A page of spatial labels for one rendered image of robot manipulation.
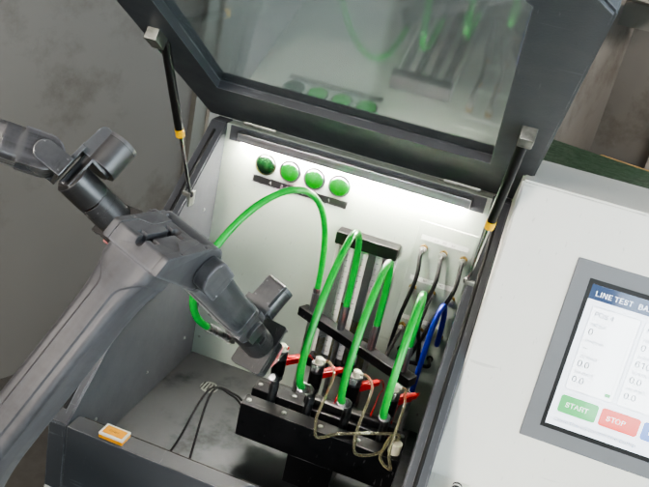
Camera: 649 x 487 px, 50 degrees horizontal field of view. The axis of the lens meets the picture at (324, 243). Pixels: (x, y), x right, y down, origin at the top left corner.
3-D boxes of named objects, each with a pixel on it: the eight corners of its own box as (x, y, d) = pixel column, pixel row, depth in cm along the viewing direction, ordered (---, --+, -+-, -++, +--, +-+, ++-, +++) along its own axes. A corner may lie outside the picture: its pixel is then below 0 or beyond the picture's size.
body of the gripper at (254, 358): (290, 331, 132) (278, 316, 125) (260, 378, 128) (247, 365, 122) (262, 317, 134) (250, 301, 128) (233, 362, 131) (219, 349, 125)
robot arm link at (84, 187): (47, 185, 110) (62, 187, 106) (76, 153, 112) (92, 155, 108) (78, 214, 114) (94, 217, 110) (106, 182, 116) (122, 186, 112)
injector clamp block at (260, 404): (229, 460, 149) (240, 401, 143) (247, 434, 158) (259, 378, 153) (380, 520, 142) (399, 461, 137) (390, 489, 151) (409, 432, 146)
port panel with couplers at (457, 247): (384, 345, 163) (418, 223, 152) (387, 338, 166) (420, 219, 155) (437, 363, 161) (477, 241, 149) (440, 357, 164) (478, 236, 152)
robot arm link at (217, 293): (123, 235, 78) (195, 294, 76) (157, 196, 80) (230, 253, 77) (207, 314, 119) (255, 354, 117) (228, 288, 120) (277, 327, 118)
